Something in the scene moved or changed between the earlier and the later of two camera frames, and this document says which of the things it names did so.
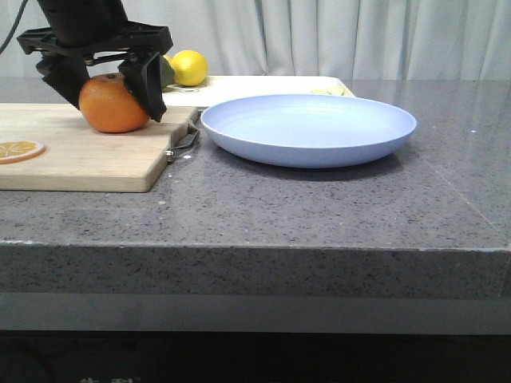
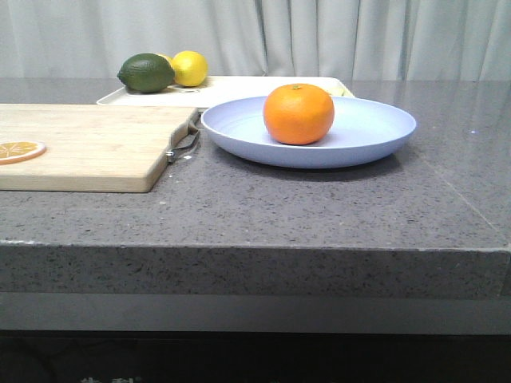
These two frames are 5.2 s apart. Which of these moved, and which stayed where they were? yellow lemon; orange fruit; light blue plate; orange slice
Moved: orange fruit
Stayed: yellow lemon; orange slice; light blue plate
